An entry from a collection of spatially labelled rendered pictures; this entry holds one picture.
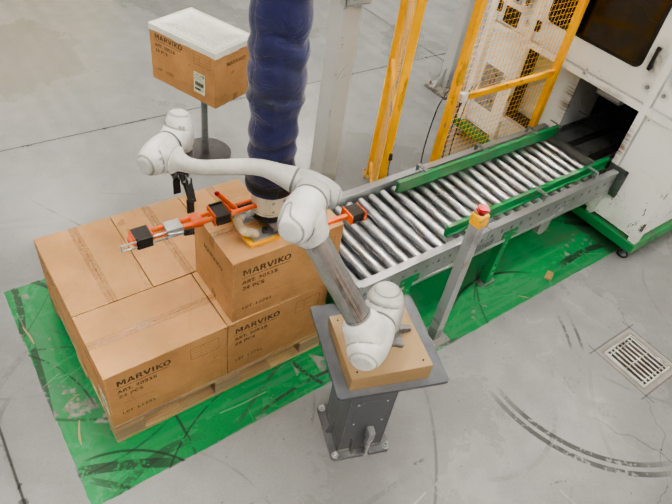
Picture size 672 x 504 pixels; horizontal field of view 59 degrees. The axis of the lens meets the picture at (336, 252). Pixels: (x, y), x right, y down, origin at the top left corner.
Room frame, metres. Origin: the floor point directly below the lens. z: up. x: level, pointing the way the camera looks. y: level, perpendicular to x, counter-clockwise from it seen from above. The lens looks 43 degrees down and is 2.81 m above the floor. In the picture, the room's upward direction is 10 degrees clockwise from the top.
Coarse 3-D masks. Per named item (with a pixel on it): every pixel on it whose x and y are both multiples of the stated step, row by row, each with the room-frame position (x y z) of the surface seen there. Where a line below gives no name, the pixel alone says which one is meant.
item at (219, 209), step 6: (210, 204) 1.97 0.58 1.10; (216, 204) 1.98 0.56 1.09; (222, 204) 1.99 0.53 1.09; (210, 210) 1.92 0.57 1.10; (216, 210) 1.94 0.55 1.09; (222, 210) 1.95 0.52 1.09; (228, 210) 1.95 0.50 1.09; (210, 216) 1.92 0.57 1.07; (216, 216) 1.90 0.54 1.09; (222, 216) 1.90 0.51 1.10; (228, 216) 1.92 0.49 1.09; (216, 222) 1.90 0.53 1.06; (222, 222) 1.90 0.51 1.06; (228, 222) 1.92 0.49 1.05
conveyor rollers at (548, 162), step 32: (512, 160) 3.64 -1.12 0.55; (544, 160) 3.75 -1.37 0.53; (576, 160) 3.80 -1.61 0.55; (384, 192) 3.01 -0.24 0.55; (416, 192) 3.07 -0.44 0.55; (480, 192) 3.22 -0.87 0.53; (512, 192) 3.27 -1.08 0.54; (352, 224) 2.65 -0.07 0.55; (384, 224) 2.71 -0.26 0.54; (416, 224) 2.76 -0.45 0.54; (352, 256) 2.38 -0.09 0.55; (384, 256) 2.43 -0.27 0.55
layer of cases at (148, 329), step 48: (240, 192) 2.76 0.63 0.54; (48, 240) 2.10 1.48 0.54; (96, 240) 2.16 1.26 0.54; (192, 240) 2.28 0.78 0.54; (48, 288) 2.07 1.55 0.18; (96, 288) 1.84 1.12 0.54; (144, 288) 1.89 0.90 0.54; (192, 288) 1.95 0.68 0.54; (96, 336) 1.56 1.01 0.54; (144, 336) 1.61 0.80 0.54; (192, 336) 1.66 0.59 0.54; (240, 336) 1.80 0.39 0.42; (288, 336) 2.00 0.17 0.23; (96, 384) 1.49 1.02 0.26; (144, 384) 1.47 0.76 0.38; (192, 384) 1.62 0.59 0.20
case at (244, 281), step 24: (216, 240) 1.91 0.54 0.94; (240, 240) 1.94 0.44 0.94; (336, 240) 2.15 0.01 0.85; (216, 264) 1.89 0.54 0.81; (240, 264) 1.80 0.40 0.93; (264, 264) 1.88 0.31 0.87; (288, 264) 1.97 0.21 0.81; (312, 264) 2.07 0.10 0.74; (216, 288) 1.90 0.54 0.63; (240, 288) 1.80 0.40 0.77; (264, 288) 1.89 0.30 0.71; (288, 288) 1.98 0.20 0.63; (312, 288) 2.08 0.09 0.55; (240, 312) 1.80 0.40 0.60
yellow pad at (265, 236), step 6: (258, 228) 2.01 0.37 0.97; (264, 228) 1.99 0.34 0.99; (270, 228) 2.02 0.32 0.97; (240, 234) 1.96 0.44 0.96; (264, 234) 1.98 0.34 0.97; (270, 234) 1.98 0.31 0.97; (276, 234) 1.99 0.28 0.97; (246, 240) 1.92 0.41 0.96; (252, 240) 1.93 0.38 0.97; (258, 240) 1.93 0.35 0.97; (264, 240) 1.94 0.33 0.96; (270, 240) 1.96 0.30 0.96; (252, 246) 1.90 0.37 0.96
